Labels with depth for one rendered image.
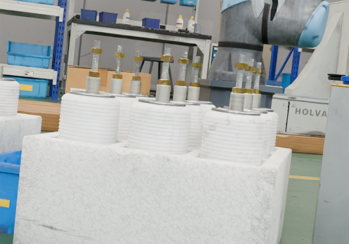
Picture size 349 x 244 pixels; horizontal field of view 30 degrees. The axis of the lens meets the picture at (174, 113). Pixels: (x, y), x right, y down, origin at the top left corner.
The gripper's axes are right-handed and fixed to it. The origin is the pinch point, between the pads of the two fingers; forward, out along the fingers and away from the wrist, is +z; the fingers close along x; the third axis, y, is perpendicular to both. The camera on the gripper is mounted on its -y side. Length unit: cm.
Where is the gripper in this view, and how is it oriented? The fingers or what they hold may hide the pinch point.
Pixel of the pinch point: (268, 12)
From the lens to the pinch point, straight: 123.3
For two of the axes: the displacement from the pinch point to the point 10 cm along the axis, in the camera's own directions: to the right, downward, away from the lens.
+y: -5.9, -1.1, 8.0
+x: -8.0, -0.6, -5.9
